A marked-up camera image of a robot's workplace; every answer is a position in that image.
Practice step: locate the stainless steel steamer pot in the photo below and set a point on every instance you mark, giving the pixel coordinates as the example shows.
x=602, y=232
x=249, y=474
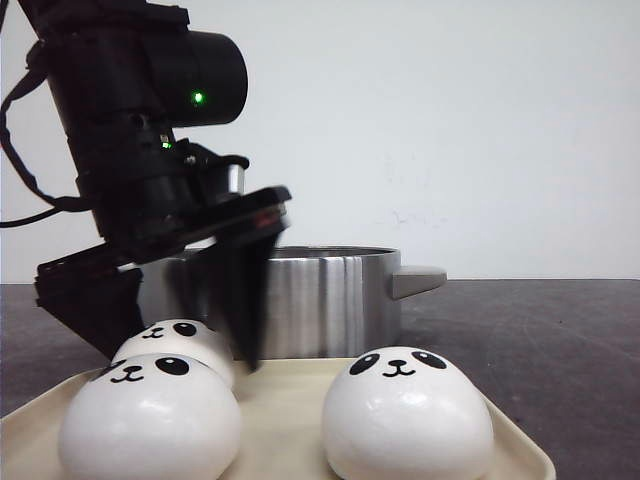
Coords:
x=327, y=301

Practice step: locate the beige plastic tray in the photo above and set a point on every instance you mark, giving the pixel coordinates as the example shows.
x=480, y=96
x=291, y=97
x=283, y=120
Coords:
x=281, y=405

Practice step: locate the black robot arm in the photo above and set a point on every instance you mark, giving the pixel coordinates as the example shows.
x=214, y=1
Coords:
x=123, y=76

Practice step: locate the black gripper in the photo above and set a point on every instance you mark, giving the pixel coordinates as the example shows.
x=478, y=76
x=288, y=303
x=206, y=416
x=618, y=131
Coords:
x=151, y=195

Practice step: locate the panda bun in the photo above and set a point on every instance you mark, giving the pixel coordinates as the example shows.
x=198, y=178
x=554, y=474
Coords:
x=153, y=416
x=403, y=412
x=183, y=337

